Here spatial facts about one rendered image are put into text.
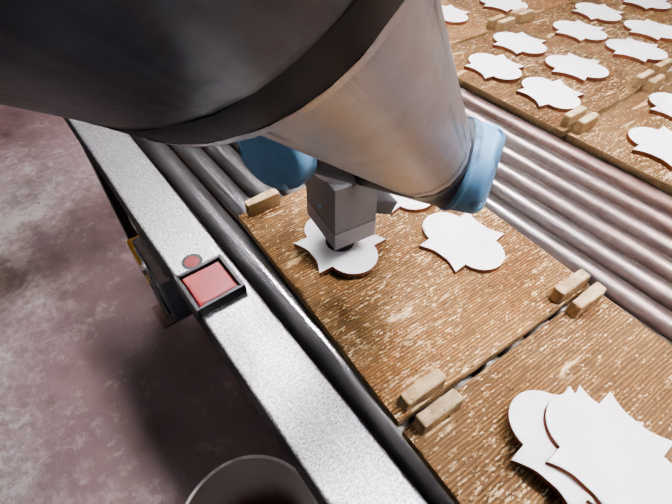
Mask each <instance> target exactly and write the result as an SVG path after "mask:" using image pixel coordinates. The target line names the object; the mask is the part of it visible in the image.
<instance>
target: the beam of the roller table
mask: <svg viewBox="0 0 672 504"><path fill-rule="evenodd" d="M63 118H64V117H63ZM64 120H65V121H66V123H67V124H68V126H69V127H70V129H71V130H72V132H73V133H74V135H75V136H76V138H77V139H78V141H79V143H80V144H81V146H82V147H83V149H84V150H85V152H86V153H87V155H88V156H89V158H90V159H91V161H92V162H93V164H94V165H95V167H96V168H97V170H98V171H99V173H100V174H101V176H102V177H103V179H104V180H105V182H106V183H107V185H108V186H109V188H110V189H111V191H112V192H113V194H114V195H115V197H116V198H117V200H118V201H119V203H120V204H121V206H122V207H123V209H124V210H125V212H126V213H127V215H128V217H129V218H130V220H131V221H132V223H133V224H134V226H135V227H136V229H137V230H138V232H139V233H140V235H141V236H142V238H143V239H144V241H145V242H146V244H147V245H148V247H149V248H150V250H151V251H152V253H153V254H154V256H155V257H156V259H157V260H158V262H159V263H160V265H161V266H162V268H163V269H164V271H165V272H166V274H167V275H168V277H169V278H170V280H171V281H172V283H173V284H174V286H175V287H176V289H177V291H178V292H179V294H180V295H181V297H182V298H183V300H184V301H185V303H186V304H187V306H188V307H189V309H190V310H191V312H192V313H193V315H194V316H195V318H196V319H197V321H198V322H199V324H200V325H201V327H202V328H203V330H204V331H205V333H206V334H207V336H208V337H209V339H210V340H211V342H212V343H213V345H214V346H215V348H216V349H217V351H218V352H219V354H220V355H221V357H222V358H223V360H224V361H225V363H226V365H227V366H228V368H229V369H230V371H231V372H232V374H233V375H234V377H235V378H236V380H237V381H238V383H239V384H240V386H241V387H242V389H243V390H244V392H245V393H246V395H247V396H248V398H249V399H250V401H251V402H252V404H253V405H254V407H255V408H256V410H257V411H258V413H259V414H260V416H261V417H262V419H263V420H264V422H265V423H266V425H267V426H268V428H269V429H270V431H271V432H272V434H273V435H274V437H275V439H276V440H277V442H278V443H279V445H280V446H281V448H282V449H283V451H284V452H285V454H286V455H287V457H288V458H289V460H290V461H291V463H292V464H293V466H294V467H295V469H296V470H297V472H298V473H299V475H300V476H301V478H302V479H303V481H304V482H305V484H306V485H307V487H308V488H309V490H310V491H311V493H312V494H313V496H314V497H315V499H316V500H317V502H318V503H319V504H428V503H427V502H426V501H425V500H424V498H423V497H422V496H421V495H420V493H419V492H418V491H417V490H416V488H415V487H414V486H413V485H412V484H411V482H410V481H409V480H408V479H407V477H406V476H405V475H404V474H403V472H402V471H401V470H400V469H399V467H398V466H397V465H396V464H395V462H394V461H393V460H392V459H391V458H390V456H389V455H388V454H387V453H386V451H385V450H384V449H383V448H382V446H381V445H380V444H379V443H378V441H377V440H376V439H375V438H374V437H373V435H372V434H371V433H370V432H369V430H368V429H367V428H366V427H365V425H364V424H363V423H362V422H361V420H360V419H359V418H358V417H357V416H356V414H355V413H354V412H353V411H352V409H351V408H350V407H349V406H348V404H347V403H346V402H345V401H344V399H343V398H342V397H341V396H340V395H339V393H338V392H337V391H336V390H335V388H334V387H333V386H332V385H331V383H330V382H329V381H328V380H327V378H326V377H325V376H324V375H323V374H322V372H321V371H320V370H319V369H318V367H317V366H316V365H315V364H314V362H313V361H312V360H311V359H310V357H309V356H308V355H307V354H306V353H305V351H304V350H303V349H302V348H301V346H300V345H299V344H298V343H297V341H296V340H295V339H294V338H293V336H292V335H291V334H290V333H289V332H288V330H287V329H286V328H285V327H284V325H283V324H282V323H281V322H280V320H279V319H278V318H277V317H276V315H275V314H274V313H273V312H272V311H271V309H270V308H269V307H268V306H267V304H266V303H265V302H264V301H263V299H262V298H261V297H260V296H259V294H258V293H257V292H256V291H255V290H254V288H253V287H252V286H251V285H250V283H249V282H248V281H247V280H246V278H245V277H244V276H243V275H242V273H241V272H240V271H239V270H238V269H237V267H236V266H235V265H234V264H233V262H232V261H231V260H230V259H229V257H228V256H227V255H226V254H225V252H224V251H223V250H222V249H221V248H220V246H219V245H218V244H217V243H216V241H215V240H214V239H213V238H212V236H211V235H210V234H209V233H208V231H207V230H206V229H205V228H204V227H203V225H202V224H201V223H200V222H199V220H198V219H197V218H196V217H195V215H194V214H193V213H192V212H191V210H190V209H189V208H188V207H187V206H186V204H185V203H184V202H183V201H182V199H181V198H180V197H179V196H178V194H177V193H176V192H175V191H174V189H173V188H172V187H171V186H170V185H169V183H168V182H167V181H166V180H165V178H164V177H163V176H162V175H161V173H160V172H159V171H158V170H157V168H156V167H155V166H154V165H153V164H152V162H151V161H150V160H149V159H148V157H147V156H146V155H145V154H144V152H143V151H142V150H141V149H140V147H139V146H138V145H137V144H136V143H135V141H134V140H133V139H132V138H131V136H130V135H129V134H126V133H123V132H119V131H115V130H112V129H108V128H104V127H101V126H96V125H92V124H89V123H86V122H82V121H78V120H73V119H68V118H64ZM190 254H198V255H200V256H201V257H202V259H203V262H205V261H207V260H209V259H211V258H213V257H215V256H217V255H219V254H221V255H222V256H223V258H224V259H225V260H226V261H227V263H228V264H229V265H230V266H231V268H232V269H233V270H234V271H235V273H236V274H237V275H238V276H239V278H240V279H241V280H242V281H243V283H244V284H245V286H246V290H247V292H246V293H243V294H242V295H240V296H239V297H237V298H235V299H233V300H231V301H230V302H228V303H226V304H224V305H222V306H221V307H219V308H217V309H215V310H213V311H212V312H210V313H208V314H206V315H204V316H202V317H201V318H198V316H197V315H196V313H195V312H194V310H193V309H192V307H191V306H190V304H189V303H188V301H187V300H186V298H185V297H184V295H183V294H182V292H181V291H180V289H179V288H178V286H177V285H176V282H175V280H174V277H175V276H178V275H179V274H181V273H183V272H185V271H187V270H189V269H185V268H183V267H182V264H181V262H182V260H183V258H184V257H186V256H187V255H190ZM203 262H202V263H203Z"/></svg>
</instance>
